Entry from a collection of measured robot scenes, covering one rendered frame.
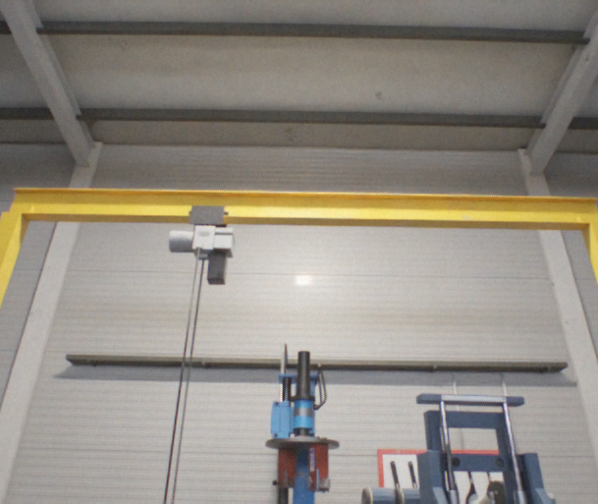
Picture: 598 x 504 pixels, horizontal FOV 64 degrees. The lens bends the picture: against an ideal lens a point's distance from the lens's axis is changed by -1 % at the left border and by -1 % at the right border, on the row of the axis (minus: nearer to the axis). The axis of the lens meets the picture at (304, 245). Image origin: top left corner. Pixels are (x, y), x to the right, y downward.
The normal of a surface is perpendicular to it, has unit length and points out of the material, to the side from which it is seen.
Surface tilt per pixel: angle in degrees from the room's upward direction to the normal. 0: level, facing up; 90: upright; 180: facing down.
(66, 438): 90
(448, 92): 173
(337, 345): 90
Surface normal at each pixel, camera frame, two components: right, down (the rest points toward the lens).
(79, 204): 0.01, -0.49
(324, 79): -0.01, 0.81
